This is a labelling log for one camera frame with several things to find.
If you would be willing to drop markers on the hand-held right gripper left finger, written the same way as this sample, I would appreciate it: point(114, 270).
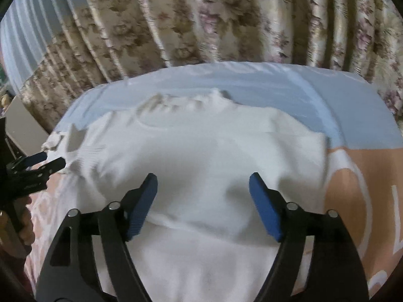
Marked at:
point(143, 206)

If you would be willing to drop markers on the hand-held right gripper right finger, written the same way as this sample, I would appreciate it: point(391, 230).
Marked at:
point(264, 206)

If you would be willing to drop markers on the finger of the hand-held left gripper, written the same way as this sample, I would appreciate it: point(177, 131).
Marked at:
point(37, 157)
point(50, 168)

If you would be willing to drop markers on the white knit sweater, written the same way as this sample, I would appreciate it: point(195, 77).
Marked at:
point(204, 163)

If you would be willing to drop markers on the person's left forearm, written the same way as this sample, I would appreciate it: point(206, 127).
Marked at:
point(12, 270)

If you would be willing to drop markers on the person's left hand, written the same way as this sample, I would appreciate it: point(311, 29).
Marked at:
point(26, 226)

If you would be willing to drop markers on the blue and orange bed sheet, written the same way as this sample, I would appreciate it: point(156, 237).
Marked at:
point(362, 125)

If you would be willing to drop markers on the white sheer curtain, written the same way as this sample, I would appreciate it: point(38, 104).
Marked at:
point(31, 22)

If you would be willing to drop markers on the floral patterned curtain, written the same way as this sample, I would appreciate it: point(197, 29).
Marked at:
point(220, 15)

